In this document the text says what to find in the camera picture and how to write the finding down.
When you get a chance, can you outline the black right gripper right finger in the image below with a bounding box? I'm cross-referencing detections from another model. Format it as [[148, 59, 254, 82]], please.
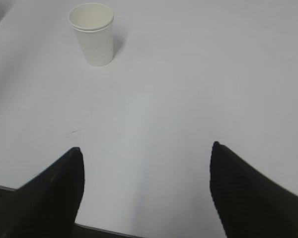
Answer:
[[210, 141, 298, 238]]

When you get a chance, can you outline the white paper cup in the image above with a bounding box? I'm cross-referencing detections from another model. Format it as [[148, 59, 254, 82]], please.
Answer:
[[68, 2, 114, 66]]

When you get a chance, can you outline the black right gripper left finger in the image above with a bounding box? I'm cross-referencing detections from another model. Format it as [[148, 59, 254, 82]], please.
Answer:
[[0, 147, 84, 238]]

